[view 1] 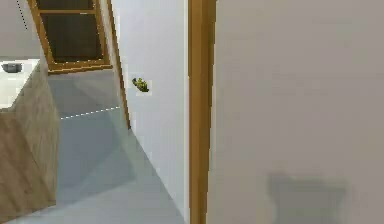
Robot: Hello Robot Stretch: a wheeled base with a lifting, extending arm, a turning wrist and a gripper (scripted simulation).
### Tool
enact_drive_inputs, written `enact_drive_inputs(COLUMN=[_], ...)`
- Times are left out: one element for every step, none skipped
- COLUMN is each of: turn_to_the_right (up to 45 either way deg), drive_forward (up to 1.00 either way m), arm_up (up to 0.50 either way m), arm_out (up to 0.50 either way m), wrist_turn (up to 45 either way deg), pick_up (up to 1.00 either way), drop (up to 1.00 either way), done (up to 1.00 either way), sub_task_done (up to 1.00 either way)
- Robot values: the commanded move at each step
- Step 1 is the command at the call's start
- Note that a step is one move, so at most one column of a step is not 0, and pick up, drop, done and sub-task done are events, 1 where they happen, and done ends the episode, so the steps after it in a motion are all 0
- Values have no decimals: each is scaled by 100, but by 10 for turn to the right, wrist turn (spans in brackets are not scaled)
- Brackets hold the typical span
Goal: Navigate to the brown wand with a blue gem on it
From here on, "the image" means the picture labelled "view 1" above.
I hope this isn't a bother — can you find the white room door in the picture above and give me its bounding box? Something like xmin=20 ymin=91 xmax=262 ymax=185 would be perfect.
xmin=109 ymin=0 xmax=191 ymax=224

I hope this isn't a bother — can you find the wooden cabinet with white top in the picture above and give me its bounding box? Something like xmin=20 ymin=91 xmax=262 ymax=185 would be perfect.
xmin=0 ymin=58 xmax=62 ymax=224

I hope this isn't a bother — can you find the wooden framed dark doorway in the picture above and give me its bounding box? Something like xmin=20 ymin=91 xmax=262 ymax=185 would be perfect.
xmin=27 ymin=0 xmax=114 ymax=75

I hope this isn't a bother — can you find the brass door handle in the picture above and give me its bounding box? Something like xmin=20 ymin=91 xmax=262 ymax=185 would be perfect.
xmin=131 ymin=77 xmax=150 ymax=94

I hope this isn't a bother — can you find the grey bowl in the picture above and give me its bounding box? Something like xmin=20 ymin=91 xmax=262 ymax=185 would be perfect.
xmin=1 ymin=61 xmax=24 ymax=74

